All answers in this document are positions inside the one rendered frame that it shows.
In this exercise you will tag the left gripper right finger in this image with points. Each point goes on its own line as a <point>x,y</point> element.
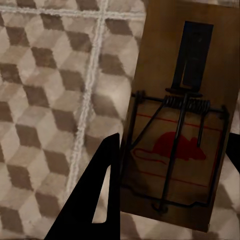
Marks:
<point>233,149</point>

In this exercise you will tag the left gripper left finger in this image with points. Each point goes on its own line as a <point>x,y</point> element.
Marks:
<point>75,219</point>

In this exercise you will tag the mousetrap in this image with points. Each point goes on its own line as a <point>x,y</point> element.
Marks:
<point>180,112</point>

